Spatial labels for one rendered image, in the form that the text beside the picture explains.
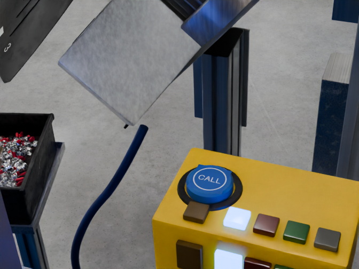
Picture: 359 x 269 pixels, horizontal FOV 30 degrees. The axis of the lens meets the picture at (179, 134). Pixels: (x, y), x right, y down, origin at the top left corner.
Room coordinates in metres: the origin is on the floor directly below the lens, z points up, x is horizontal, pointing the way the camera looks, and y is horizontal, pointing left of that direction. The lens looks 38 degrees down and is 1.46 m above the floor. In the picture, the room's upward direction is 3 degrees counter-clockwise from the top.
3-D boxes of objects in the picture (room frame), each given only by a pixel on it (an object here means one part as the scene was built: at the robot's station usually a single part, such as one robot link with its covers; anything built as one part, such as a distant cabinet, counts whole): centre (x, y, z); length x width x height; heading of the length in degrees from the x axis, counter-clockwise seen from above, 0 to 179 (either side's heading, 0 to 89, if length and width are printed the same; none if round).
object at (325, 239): (0.35, -0.11, 1.08); 0.02 x 0.02 x 0.01; 68
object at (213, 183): (0.42, -0.02, 1.08); 0.04 x 0.04 x 0.02
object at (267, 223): (0.37, -0.06, 1.08); 0.02 x 0.02 x 0.01; 68
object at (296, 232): (0.36, -0.09, 1.08); 0.02 x 0.02 x 0.01; 68
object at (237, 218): (0.38, -0.04, 1.08); 0.02 x 0.02 x 0.01; 68
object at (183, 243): (0.37, 0.00, 1.04); 0.02 x 0.01 x 0.03; 68
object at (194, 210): (0.39, -0.01, 1.08); 0.02 x 0.02 x 0.01; 68
